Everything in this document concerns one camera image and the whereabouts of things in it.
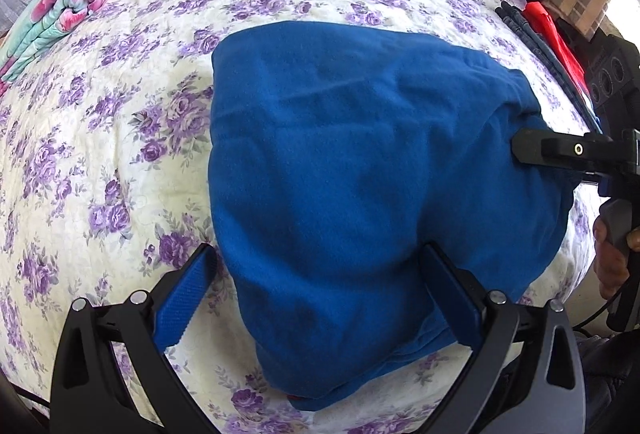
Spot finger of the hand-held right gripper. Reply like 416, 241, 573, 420
511, 128, 616, 175

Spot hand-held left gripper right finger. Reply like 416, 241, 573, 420
421, 241, 586, 434

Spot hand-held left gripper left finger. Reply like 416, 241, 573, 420
50, 243, 221, 434

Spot blue fleece garment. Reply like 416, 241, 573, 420
210, 20, 581, 412

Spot person's right hand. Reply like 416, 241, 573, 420
593, 214, 640, 300

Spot red white blue striped garment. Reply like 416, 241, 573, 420
524, 2, 591, 95

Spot person's dark trousers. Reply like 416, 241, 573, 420
500, 329, 640, 434

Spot purple floral bedspread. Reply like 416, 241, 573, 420
0, 0, 606, 434

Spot black cable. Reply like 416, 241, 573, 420
570, 289, 623, 332

